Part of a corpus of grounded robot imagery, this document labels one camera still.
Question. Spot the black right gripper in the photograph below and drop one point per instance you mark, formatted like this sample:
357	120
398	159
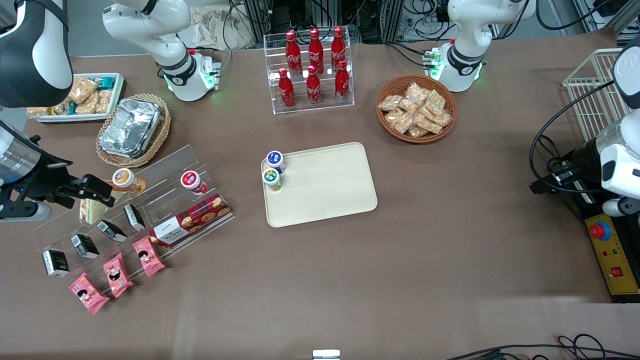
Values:
46	178

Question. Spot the oval light wicker basket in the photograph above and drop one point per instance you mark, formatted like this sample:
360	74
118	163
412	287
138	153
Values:
160	135

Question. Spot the clear acrylic stepped display stand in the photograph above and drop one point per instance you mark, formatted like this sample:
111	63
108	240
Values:
165	170

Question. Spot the blue lid yogurt cup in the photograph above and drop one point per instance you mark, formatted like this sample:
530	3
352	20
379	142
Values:
275	160

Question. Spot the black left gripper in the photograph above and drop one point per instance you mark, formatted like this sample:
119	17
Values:
584	157

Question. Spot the triangle sandwich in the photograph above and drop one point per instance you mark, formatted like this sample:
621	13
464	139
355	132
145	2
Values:
92	212

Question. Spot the white rectangular snack bin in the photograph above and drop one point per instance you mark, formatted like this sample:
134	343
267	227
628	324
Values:
119	87

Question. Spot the stack of foil trays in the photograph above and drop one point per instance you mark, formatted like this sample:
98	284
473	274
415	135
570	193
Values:
130	127

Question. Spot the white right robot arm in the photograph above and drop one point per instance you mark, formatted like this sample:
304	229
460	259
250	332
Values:
175	65

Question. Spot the large rice cracker packet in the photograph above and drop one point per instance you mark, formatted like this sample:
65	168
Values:
82	89

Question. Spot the black block with metal strip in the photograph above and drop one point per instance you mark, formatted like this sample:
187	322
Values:
584	192

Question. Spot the beige crumpled cloth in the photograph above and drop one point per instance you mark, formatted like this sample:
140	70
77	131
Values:
210	27

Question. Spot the red lid drink cup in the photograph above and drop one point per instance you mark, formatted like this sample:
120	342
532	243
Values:
192	182

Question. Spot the orange lid drink cup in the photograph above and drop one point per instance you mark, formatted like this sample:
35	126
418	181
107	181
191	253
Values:
125	180

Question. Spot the green lid yogurt cup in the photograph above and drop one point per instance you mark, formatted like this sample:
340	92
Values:
272	178

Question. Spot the teal snack packet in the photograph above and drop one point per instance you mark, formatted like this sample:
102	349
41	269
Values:
106	81
71	108

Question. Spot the yellow panel emergency stop box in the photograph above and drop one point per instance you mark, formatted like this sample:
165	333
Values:
612	250

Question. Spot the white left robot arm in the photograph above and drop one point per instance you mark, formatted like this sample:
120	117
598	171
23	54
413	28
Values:
467	50

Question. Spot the beige plastic tray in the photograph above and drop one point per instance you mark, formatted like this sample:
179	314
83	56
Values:
330	185

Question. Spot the red cola bottle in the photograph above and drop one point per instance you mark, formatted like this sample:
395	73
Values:
293	50
338	46
315	47
342	82
286	91
313	87

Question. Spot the pink snack packet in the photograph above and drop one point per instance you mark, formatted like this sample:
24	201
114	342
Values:
88	293
117	275
148	256

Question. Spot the red tartan cookie box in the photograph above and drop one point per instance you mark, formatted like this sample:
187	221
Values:
195	217

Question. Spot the round brown wicker basket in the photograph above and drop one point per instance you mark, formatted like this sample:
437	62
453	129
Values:
387	82

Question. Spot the small black carton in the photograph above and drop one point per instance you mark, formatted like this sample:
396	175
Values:
111	231
134	217
84	246
55	263

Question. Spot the silver metal bracket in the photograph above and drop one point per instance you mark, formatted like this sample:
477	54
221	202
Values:
326	355

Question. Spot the clear wrapped crispy snack packet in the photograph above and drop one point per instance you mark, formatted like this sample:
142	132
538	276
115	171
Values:
416	92
436	101
442	119
411	106
429	124
399	121
389	103
417	132

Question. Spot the clear acrylic bottle rack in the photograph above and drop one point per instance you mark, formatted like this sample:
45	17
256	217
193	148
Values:
325	107

